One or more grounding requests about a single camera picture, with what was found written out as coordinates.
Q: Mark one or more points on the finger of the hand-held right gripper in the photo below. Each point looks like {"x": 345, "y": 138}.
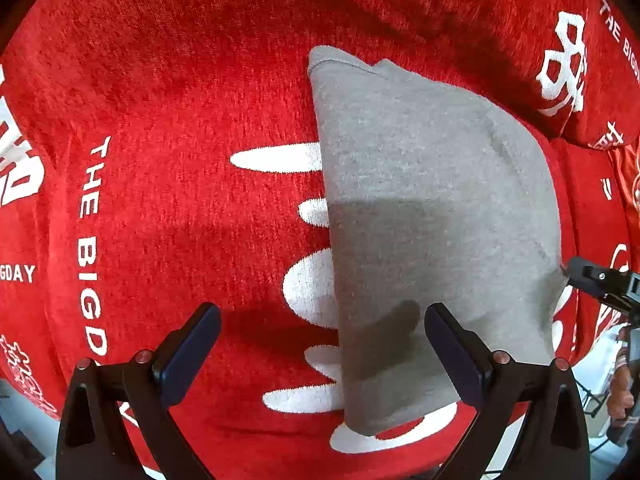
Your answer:
{"x": 592, "y": 274}

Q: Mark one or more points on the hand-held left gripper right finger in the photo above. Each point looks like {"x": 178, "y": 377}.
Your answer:
{"x": 455, "y": 360}

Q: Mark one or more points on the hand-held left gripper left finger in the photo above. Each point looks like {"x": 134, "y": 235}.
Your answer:
{"x": 190, "y": 355}

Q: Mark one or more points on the grey small garment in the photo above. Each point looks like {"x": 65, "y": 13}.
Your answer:
{"x": 425, "y": 210}

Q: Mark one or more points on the red printed blanket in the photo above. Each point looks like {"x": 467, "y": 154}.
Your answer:
{"x": 165, "y": 135}

